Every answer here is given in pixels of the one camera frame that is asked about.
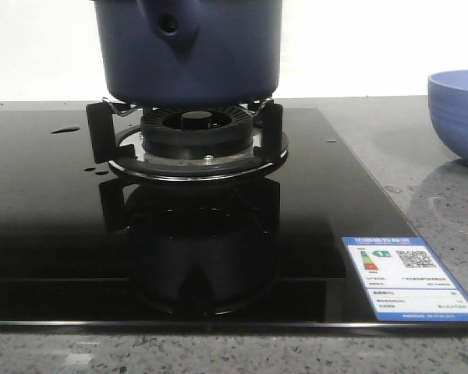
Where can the dark blue cooking pot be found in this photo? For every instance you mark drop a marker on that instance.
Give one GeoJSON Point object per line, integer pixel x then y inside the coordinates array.
{"type": "Point", "coordinates": [190, 54]}

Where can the light blue ribbed bowl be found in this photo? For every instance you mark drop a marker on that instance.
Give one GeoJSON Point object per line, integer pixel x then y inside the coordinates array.
{"type": "Point", "coordinates": [448, 108]}

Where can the black metal pot support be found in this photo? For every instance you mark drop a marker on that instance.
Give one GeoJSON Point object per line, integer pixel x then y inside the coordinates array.
{"type": "Point", "coordinates": [117, 140]}

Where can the black round gas burner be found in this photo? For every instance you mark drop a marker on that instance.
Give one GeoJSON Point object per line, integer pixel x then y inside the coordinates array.
{"type": "Point", "coordinates": [188, 134]}

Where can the black glass gas cooktop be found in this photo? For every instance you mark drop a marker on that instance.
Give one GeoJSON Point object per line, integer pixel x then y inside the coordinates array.
{"type": "Point", "coordinates": [82, 250]}

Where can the blue energy label sticker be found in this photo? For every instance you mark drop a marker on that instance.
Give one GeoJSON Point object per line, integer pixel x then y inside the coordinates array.
{"type": "Point", "coordinates": [405, 282]}

